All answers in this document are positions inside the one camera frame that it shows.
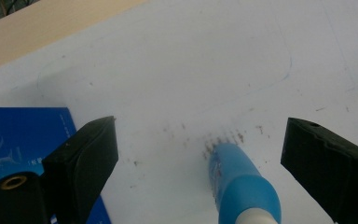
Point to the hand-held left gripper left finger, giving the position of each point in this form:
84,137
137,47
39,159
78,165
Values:
80,161

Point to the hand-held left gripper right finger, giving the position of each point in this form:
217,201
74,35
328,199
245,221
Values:
323,168

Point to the blue cardboard box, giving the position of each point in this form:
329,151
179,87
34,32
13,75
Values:
21,133

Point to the blue and white pen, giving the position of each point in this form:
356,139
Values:
242,186

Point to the white paper sheet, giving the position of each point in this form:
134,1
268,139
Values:
183,68

